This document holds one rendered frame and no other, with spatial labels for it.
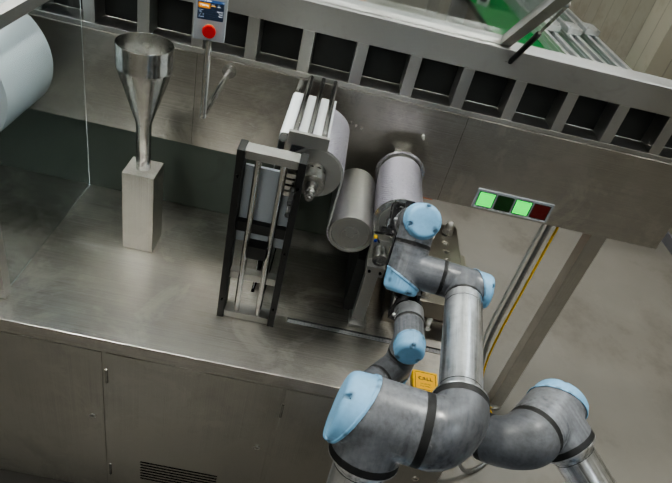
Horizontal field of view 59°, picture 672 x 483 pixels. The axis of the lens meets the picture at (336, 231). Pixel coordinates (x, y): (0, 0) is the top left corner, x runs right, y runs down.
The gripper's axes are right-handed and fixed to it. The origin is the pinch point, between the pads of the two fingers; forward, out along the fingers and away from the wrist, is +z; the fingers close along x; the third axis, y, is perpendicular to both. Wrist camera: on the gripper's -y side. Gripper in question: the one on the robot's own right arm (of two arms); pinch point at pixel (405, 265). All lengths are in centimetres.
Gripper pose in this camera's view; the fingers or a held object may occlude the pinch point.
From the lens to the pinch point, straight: 169.9
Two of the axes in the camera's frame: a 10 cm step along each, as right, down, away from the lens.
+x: -9.8, -2.1, -0.6
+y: 2.0, -7.8, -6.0
